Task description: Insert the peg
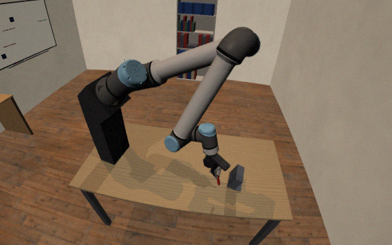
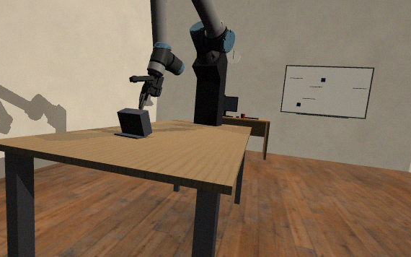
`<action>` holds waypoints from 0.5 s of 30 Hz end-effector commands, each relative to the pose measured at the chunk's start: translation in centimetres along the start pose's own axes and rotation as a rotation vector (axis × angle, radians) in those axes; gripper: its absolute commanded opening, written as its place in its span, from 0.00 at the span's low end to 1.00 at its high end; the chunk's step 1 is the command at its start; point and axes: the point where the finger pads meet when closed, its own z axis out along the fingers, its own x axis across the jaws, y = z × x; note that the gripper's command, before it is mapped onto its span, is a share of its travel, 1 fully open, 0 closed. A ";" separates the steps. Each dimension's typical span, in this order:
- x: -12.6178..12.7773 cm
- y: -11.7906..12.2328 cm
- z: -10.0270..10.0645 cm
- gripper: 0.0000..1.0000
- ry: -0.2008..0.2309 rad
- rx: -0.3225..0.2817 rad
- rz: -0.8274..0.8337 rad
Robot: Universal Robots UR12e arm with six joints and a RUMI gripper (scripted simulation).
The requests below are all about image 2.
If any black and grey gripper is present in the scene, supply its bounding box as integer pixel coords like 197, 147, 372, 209
138, 70, 164, 110

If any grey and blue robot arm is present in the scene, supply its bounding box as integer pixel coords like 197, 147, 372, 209
129, 0, 235, 83

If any dark grey sloped panel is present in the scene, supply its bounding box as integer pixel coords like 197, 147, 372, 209
115, 108, 152, 139

